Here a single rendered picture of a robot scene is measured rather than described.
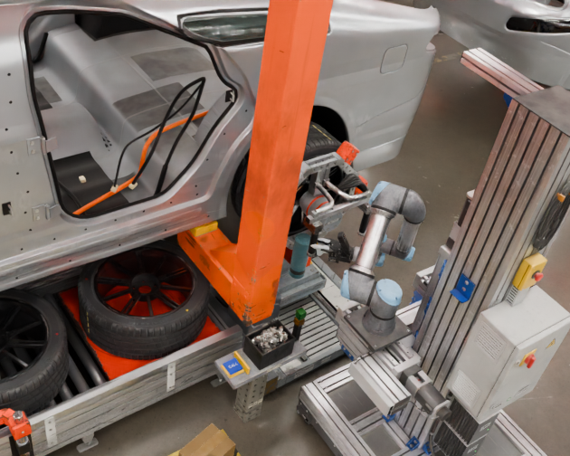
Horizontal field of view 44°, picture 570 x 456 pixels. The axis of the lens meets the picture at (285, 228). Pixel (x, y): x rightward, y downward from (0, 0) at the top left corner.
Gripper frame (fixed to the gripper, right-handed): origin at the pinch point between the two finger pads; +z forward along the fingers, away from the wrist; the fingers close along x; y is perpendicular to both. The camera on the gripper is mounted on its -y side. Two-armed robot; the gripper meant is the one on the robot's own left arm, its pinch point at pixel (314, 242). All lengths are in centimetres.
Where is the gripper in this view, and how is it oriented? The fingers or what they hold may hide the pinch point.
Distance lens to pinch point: 351.4
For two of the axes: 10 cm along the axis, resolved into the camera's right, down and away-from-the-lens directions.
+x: 1.5, -6.3, 7.6
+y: -1.4, 7.5, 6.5
